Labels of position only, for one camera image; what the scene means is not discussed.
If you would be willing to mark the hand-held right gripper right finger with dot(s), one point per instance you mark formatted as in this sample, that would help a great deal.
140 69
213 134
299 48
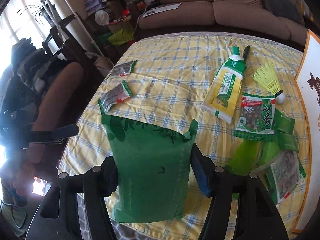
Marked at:
202 177

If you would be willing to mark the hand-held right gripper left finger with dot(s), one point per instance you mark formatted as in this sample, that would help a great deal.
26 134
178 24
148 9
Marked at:
112 185

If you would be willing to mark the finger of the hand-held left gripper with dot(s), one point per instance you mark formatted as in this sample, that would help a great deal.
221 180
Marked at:
65 131

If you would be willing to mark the dark green bamboo print bag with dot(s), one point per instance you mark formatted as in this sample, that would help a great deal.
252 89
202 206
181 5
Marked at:
150 167

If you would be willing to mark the seed packet with red logo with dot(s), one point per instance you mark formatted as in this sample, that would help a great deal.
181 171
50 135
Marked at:
252 117

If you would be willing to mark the large green edged seed packet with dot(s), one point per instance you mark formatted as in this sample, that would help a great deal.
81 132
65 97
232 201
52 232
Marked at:
285 172

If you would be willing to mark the white orange cardboard box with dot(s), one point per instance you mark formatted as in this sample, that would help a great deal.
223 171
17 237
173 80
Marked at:
310 105

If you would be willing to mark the person's left hand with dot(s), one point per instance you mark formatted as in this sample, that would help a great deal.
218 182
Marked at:
23 172

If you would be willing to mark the brown cushioned chair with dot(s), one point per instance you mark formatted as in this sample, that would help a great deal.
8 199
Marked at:
62 85

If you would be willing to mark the light green plastic bag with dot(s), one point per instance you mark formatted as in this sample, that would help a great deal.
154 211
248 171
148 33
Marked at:
247 155

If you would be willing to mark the dark clothes pile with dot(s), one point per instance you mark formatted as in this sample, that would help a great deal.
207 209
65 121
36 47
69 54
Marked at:
25 70

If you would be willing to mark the small seed packet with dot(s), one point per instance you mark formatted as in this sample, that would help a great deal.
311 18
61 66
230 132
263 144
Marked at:
113 96
122 69

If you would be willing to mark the dark wooden chair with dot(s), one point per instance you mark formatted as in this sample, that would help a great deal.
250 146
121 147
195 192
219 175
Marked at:
72 45

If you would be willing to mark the green capped yellow tube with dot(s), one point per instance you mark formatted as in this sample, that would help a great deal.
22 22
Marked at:
222 90

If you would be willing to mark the small green packet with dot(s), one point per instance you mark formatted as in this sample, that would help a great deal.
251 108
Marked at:
287 142
283 123

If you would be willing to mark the yellow plaid tablecloth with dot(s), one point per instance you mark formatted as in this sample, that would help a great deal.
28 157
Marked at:
175 80

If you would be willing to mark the yellow green shopping bag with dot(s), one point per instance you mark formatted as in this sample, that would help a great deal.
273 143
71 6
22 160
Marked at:
120 37

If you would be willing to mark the white pole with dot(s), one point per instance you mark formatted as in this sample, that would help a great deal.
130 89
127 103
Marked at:
75 15

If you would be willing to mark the yellow shuttlecock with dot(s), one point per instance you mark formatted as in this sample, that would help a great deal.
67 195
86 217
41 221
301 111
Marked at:
268 80

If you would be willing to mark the round tin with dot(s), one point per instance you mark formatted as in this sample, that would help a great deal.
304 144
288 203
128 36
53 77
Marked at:
102 17

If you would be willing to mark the potted plant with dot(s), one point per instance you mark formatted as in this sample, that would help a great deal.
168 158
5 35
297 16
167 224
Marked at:
37 8

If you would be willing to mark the black pen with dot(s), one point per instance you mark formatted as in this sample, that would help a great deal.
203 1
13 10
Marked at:
246 51

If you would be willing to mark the stack of blue boxes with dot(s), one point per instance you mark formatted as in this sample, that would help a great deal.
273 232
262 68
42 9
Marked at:
96 1

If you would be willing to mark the printed paper sheet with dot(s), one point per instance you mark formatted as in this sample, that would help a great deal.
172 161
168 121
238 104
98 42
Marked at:
162 8

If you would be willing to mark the brown sofa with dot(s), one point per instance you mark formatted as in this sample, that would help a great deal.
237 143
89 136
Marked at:
187 12

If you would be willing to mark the grey blue pillow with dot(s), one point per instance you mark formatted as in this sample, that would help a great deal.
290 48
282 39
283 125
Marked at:
280 5

